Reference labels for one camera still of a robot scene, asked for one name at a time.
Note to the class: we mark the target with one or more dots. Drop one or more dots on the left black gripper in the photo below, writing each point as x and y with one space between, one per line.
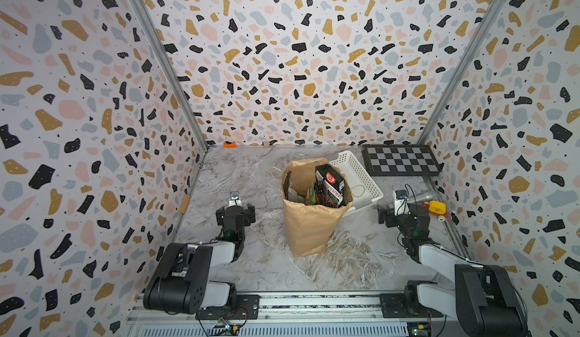
247 216

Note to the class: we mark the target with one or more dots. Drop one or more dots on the white plastic basket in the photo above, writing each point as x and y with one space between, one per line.
366 194

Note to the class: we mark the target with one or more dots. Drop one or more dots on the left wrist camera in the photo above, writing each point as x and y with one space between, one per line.
234 199

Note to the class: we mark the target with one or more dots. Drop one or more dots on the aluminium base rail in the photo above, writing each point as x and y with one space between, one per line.
330 313

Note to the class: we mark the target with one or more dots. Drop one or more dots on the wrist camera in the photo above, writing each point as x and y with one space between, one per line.
234 199
401 202

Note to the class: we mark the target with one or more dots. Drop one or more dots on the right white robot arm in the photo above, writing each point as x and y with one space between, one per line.
482 298

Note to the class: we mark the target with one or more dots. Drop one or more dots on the black white checkerboard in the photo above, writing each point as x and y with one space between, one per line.
400 160

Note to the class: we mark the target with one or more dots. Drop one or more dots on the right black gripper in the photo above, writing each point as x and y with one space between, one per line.
382 212

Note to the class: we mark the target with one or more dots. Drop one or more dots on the yellow red toy car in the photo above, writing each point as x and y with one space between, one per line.
438 210

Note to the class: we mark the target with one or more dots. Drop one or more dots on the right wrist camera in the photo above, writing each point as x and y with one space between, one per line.
401 202

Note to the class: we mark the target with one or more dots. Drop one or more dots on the brown paper bag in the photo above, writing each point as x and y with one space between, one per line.
308 228

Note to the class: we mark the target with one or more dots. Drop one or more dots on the orange small object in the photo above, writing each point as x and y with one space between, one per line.
229 144

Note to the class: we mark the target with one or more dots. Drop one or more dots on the green orange condiment packet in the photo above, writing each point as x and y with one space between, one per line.
314 195

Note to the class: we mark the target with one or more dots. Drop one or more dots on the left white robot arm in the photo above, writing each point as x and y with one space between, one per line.
181 282

